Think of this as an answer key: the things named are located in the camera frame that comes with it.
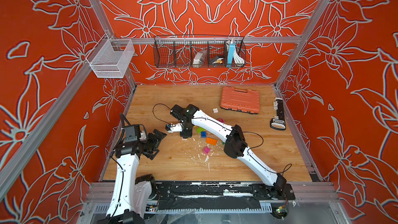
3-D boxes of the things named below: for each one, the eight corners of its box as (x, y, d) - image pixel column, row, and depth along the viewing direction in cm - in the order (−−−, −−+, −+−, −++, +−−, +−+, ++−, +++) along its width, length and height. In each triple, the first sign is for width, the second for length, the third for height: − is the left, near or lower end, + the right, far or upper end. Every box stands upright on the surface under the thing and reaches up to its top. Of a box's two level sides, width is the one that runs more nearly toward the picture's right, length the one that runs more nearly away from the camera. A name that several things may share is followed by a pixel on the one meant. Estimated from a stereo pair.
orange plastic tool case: (219, 109, 107) (220, 104, 102) (222, 90, 118) (223, 85, 114) (257, 116, 103) (260, 111, 99) (256, 95, 115) (259, 90, 111)
